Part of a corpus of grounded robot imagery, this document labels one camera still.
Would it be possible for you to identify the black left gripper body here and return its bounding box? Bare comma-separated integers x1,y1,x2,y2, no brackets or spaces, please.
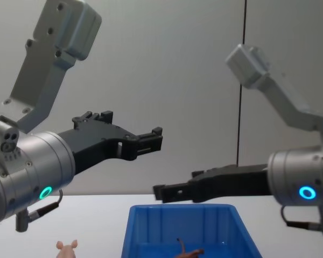
57,123,137,176

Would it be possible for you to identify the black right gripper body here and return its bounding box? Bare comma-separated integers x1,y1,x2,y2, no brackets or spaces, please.
187,163,270,203

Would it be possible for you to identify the blue plastic bin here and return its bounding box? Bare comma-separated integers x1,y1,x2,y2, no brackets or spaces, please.
121,204,263,258

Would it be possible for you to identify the brown toy animal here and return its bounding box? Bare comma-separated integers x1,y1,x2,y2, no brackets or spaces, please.
175,237,206,258

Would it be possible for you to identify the pink toy pig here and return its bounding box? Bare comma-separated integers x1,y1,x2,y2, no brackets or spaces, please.
55,239,79,258

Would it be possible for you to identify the thin dark right wrist cable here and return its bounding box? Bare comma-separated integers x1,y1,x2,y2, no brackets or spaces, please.
280,205,323,230

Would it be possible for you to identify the thin dark wrist cable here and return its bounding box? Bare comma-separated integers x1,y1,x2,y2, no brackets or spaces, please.
280,205,323,230
26,189,65,217

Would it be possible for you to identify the thin dark left wrist cable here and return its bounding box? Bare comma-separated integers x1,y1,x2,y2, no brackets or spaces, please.
26,189,65,217

